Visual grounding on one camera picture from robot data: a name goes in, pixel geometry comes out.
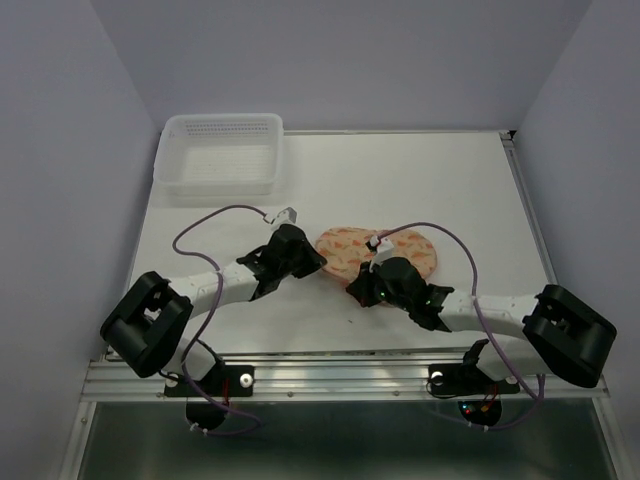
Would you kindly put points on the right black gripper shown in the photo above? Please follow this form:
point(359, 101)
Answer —
point(359, 288)

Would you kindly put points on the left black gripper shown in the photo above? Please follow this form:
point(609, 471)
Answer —
point(312, 260)

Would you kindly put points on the floral orange laundry bag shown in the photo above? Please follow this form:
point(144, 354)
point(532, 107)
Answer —
point(344, 249)

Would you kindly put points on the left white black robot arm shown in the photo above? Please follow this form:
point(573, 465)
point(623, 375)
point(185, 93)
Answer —
point(146, 328)

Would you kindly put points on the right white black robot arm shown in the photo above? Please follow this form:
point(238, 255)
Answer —
point(508, 356)

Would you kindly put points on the white perforated plastic basket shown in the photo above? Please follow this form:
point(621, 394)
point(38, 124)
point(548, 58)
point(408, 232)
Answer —
point(202, 155)

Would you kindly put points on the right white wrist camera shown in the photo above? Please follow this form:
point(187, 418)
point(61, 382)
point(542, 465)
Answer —
point(381, 248)

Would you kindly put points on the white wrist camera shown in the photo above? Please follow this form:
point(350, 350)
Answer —
point(381, 248)
point(287, 216)

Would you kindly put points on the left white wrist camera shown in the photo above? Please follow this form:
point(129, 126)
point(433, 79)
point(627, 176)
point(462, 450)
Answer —
point(287, 216)

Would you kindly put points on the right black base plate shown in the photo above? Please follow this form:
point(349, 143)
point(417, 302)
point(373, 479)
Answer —
point(451, 380)

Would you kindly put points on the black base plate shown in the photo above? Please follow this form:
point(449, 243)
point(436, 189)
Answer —
point(220, 379)
point(451, 380)

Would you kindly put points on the aluminium front rail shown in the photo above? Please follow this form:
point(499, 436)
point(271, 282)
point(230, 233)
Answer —
point(305, 378)

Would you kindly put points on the aluminium rail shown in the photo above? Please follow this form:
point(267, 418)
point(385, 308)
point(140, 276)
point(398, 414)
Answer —
point(537, 235)
point(305, 378)

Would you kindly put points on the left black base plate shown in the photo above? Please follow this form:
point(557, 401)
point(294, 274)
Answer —
point(220, 379)

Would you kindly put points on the aluminium right side rail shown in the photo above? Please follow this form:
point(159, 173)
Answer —
point(537, 235)

